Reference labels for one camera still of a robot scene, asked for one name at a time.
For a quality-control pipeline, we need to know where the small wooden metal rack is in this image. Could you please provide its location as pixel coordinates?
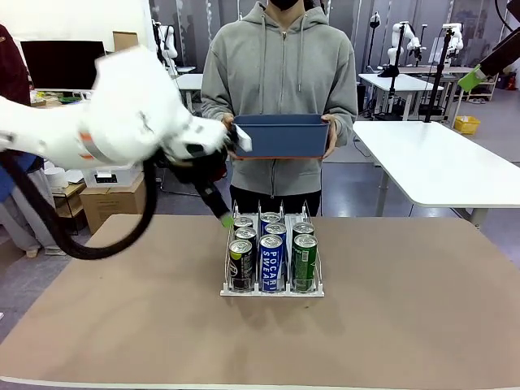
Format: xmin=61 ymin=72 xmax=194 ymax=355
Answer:
xmin=51 ymin=181 xmax=89 ymax=236

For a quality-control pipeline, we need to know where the large cardboard box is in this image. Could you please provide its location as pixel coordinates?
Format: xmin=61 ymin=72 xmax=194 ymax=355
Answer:
xmin=80 ymin=174 xmax=147 ymax=235

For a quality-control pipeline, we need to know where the person in grey hoodie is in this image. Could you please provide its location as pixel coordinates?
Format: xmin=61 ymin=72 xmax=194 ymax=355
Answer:
xmin=200 ymin=0 xmax=358 ymax=219

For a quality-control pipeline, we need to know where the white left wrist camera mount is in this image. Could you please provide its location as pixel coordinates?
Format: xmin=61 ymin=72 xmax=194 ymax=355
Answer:
xmin=232 ymin=123 xmax=253 ymax=154

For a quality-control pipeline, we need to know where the white paper roll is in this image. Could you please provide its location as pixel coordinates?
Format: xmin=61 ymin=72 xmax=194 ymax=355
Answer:
xmin=44 ymin=167 xmax=70 ymax=192

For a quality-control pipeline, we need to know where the white rectangular table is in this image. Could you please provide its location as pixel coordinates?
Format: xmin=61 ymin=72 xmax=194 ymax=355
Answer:
xmin=176 ymin=72 xmax=204 ymax=106
xmin=357 ymin=72 xmax=444 ymax=121

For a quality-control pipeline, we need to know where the black computer monitor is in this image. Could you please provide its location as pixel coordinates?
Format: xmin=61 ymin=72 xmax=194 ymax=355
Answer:
xmin=19 ymin=40 xmax=107 ymax=91

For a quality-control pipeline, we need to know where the thin black pole stand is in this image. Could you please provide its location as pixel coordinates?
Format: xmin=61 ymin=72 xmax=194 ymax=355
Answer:
xmin=373 ymin=24 xmax=407 ymax=121

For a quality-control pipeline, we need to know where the large white table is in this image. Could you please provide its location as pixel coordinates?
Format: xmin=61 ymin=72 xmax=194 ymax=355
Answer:
xmin=352 ymin=120 xmax=520 ymax=228

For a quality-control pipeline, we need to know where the person's left forearm grey sleeve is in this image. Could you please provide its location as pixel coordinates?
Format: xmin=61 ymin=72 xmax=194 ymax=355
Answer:
xmin=332 ymin=103 xmax=358 ymax=150

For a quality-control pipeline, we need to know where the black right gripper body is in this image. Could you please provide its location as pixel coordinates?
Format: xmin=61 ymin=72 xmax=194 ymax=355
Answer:
xmin=496 ymin=30 xmax=520 ymax=71

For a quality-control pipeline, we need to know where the white wire can dispenser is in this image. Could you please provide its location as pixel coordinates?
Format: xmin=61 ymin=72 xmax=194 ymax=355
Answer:
xmin=219 ymin=198 xmax=327 ymax=299

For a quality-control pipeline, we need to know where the black light stand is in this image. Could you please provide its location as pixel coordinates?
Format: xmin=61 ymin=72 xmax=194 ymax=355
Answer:
xmin=367 ymin=11 xmax=383 ymax=74

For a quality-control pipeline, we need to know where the person's right forearm grey sleeve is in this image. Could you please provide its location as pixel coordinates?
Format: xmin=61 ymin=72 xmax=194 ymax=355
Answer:
xmin=201 ymin=101 xmax=235 ymax=135

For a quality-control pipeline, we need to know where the green beverage can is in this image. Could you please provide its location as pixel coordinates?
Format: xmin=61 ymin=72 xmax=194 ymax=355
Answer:
xmin=292 ymin=233 xmax=319 ymax=294
xmin=292 ymin=221 xmax=316 ymax=238

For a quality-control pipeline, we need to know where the clear plastic storage box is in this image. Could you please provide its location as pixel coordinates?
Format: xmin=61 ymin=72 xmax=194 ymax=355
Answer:
xmin=80 ymin=162 xmax=145 ymax=189

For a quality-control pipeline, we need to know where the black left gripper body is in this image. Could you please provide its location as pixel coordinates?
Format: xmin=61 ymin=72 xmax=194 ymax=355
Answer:
xmin=162 ymin=148 xmax=229 ymax=209

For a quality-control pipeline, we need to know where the person's left hand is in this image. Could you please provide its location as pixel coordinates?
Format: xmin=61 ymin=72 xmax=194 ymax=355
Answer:
xmin=320 ymin=115 xmax=338 ymax=160

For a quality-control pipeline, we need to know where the blue plastic bin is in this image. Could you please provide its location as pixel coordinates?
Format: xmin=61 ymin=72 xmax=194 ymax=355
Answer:
xmin=232 ymin=113 xmax=331 ymax=160

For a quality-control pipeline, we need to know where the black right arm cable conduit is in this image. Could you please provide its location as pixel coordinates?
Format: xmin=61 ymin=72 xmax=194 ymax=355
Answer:
xmin=493 ymin=0 xmax=520 ymax=33

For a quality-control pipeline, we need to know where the tall open cardboard box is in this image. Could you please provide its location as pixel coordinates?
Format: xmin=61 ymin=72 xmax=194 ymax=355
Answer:
xmin=112 ymin=31 xmax=139 ymax=52

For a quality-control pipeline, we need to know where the black tripod stand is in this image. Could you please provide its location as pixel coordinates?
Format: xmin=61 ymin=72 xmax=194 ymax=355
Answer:
xmin=424 ymin=26 xmax=456 ymax=123

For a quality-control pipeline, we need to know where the person in maroon top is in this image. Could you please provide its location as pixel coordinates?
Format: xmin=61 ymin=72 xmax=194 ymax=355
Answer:
xmin=0 ymin=24 xmax=77 ymax=259

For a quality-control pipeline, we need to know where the yellow plastic crate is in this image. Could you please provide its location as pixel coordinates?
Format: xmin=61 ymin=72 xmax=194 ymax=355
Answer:
xmin=453 ymin=115 xmax=482 ymax=136

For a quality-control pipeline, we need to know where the long wooden-top workbench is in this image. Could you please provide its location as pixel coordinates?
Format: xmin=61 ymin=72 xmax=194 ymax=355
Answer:
xmin=400 ymin=64 xmax=499 ymax=119

